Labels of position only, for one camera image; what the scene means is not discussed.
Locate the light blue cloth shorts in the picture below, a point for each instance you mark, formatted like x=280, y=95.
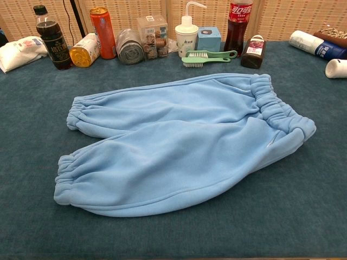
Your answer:
x=176, y=135

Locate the green scrub brush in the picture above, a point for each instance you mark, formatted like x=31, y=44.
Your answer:
x=195, y=61
x=217, y=53

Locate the clear plastic bag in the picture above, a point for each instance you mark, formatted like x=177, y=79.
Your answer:
x=172, y=44

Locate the clear bag of snacks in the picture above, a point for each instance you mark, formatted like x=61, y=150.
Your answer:
x=151, y=40

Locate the white cup with straw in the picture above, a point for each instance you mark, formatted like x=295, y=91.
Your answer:
x=185, y=38

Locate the light-blue cardboard box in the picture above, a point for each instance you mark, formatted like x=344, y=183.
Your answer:
x=208, y=38

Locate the dark grape juice bottle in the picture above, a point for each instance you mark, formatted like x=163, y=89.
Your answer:
x=253, y=54

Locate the orange snack can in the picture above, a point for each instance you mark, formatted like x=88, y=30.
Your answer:
x=104, y=35

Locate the cola bottle with red cap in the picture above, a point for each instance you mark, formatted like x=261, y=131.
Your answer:
x=236, y=29

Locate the white jar with yellow lid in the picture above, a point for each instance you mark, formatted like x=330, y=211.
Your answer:
x=84, y=51

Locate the dark soy sauce bottle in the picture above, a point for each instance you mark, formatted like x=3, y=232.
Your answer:
x=55, y=46

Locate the black tripod stand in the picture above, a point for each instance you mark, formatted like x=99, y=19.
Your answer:
x=77, y=19

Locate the teal table mat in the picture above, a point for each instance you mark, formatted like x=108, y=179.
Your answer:
x=54, y=216

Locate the bamboo folding screen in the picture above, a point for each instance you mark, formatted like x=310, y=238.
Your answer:
x=284, y=19

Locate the white and blue bottle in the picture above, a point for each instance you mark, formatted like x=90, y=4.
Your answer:
x=306, y=40

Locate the white plastic food bag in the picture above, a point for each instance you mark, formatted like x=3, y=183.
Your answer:
x=19, y=51

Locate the plain white bottle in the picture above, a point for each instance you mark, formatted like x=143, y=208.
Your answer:
x=337, y=69

